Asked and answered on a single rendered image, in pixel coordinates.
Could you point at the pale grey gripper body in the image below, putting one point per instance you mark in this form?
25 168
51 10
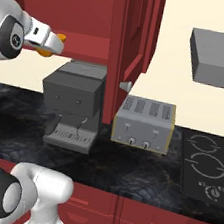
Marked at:
55 43

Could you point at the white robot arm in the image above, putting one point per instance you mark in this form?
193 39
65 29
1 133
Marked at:
47 183

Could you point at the grey cabinet door knob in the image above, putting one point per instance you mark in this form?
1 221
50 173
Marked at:
125 85

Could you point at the red base cabinet door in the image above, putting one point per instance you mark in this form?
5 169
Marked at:
98 213

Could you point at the orange fruit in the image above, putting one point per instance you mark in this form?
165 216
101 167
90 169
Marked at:
62 37

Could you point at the grey coffee machine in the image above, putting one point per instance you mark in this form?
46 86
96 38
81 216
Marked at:
74 92

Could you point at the silver four-slot toaster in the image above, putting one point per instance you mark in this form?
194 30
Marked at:
143 128

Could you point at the grey range hood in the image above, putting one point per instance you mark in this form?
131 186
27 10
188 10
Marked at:
215 61

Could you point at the black hob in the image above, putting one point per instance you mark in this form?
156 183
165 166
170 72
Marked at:
207 164

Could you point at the red wall cabinet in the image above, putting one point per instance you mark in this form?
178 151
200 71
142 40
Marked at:
81 8

